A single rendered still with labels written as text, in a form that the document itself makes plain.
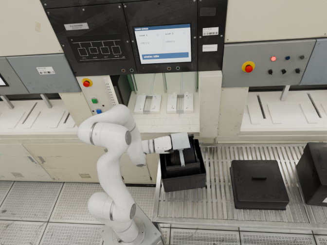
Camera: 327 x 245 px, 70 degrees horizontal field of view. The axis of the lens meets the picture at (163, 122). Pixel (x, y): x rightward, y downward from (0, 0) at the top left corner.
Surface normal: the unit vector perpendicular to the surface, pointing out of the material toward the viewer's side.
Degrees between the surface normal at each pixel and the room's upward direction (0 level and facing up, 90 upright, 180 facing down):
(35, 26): 90
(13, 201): 0
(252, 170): 0
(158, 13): 90
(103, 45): 90
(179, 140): 0
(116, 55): 90
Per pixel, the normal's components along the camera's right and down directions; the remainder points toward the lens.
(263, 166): -0.11, -0.68
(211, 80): -0.08, 0.73
